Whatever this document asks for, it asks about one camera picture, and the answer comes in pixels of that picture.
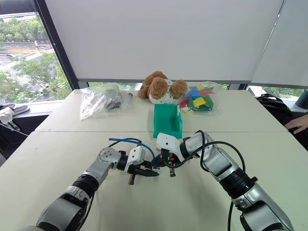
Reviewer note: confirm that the person's bare hand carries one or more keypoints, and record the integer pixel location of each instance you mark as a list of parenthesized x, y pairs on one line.
[(298, 124)]

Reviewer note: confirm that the black window frame post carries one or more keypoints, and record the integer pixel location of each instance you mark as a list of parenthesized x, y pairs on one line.
[(55, 43)]

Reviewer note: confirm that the black backpack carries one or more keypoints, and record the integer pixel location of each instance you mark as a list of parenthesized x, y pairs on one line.
[(274, 106)]

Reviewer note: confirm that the green plastic bin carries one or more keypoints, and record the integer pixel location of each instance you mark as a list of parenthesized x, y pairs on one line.
[(166, 118)]

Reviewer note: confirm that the narrow white roller blind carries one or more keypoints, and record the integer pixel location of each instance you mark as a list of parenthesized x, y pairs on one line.
[(286, 48)]

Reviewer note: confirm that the brown teddy bear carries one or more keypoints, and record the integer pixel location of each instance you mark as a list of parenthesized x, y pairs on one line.
[(158, 87)]

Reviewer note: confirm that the bag of colourful pieces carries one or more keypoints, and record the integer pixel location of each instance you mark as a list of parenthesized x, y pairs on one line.
[(199, 101)]

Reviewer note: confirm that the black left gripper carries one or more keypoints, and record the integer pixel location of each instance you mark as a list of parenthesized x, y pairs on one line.
[(132, 178)]

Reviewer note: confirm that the large white roller blind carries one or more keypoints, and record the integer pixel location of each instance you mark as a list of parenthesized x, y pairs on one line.
[(163, 38)]

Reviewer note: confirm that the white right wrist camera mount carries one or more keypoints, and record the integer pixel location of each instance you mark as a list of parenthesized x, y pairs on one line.
[(168, 143)]

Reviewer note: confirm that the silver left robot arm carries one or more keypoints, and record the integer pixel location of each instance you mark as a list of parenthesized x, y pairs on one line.
[(106, 156)]

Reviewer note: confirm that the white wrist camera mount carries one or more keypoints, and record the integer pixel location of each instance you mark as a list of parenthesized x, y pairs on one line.
[(136, 154), (168, 143)]

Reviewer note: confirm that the white plastic object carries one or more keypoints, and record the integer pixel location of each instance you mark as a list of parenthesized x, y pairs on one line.
[(5, 116)]

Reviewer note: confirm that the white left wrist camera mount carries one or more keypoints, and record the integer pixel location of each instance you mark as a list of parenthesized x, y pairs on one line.
[(136, 154)]

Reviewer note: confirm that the clear bag of small parts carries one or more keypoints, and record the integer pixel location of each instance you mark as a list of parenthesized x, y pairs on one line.
[(101, 101)]

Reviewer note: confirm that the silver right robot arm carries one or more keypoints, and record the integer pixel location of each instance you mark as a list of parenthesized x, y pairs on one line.
[(221, 163)]

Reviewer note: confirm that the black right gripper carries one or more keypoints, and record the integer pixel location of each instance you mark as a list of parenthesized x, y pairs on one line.
[(166, 155)]

